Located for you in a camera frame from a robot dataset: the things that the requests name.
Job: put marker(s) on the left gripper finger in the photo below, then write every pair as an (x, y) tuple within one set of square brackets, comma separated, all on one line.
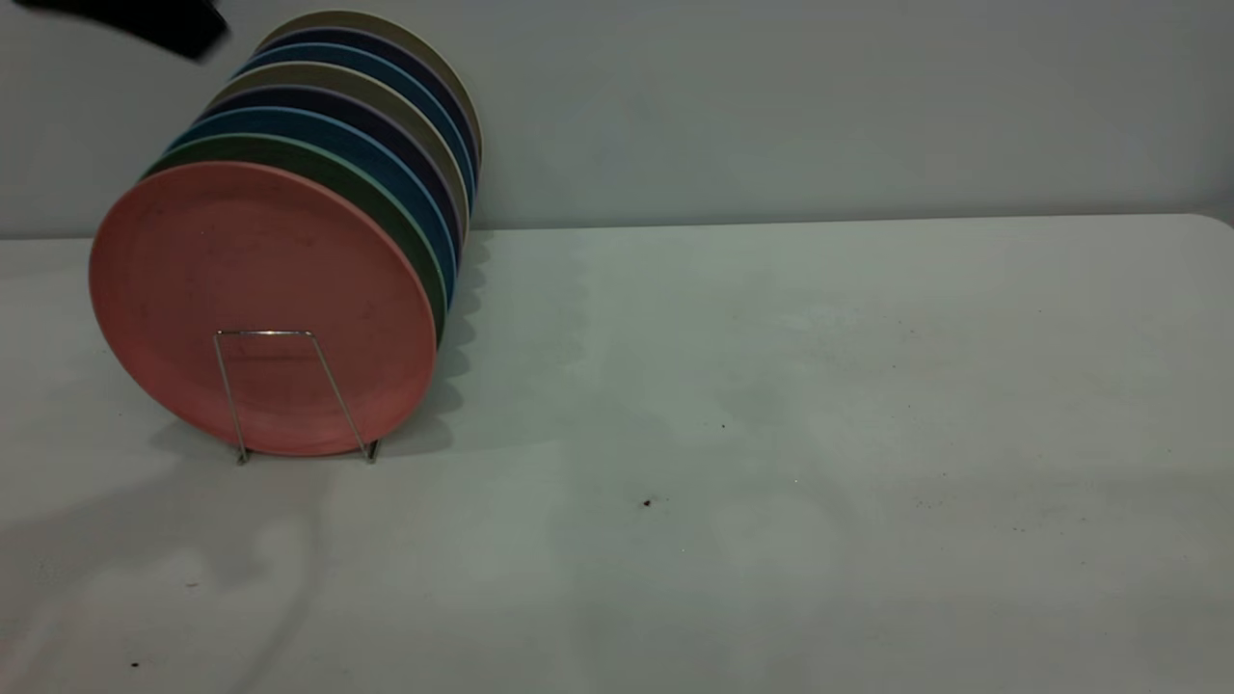
[(164, 21)]

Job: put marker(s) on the green plate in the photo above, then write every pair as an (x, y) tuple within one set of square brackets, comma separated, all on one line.
[(308, 151)]

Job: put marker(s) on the beige plate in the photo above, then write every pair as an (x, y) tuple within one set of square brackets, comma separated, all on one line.
[(366, 20), (328, 76)]

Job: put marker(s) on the dark purple plate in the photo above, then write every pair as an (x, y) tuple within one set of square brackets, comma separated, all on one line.
[(318, 99), (390, 47)]

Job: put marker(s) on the pink plate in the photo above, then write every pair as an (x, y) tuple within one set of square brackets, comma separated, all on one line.
[(260, 289)]

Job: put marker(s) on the blue plate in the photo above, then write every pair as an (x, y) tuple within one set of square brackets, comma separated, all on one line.
[(318, 122), (357, 59)]

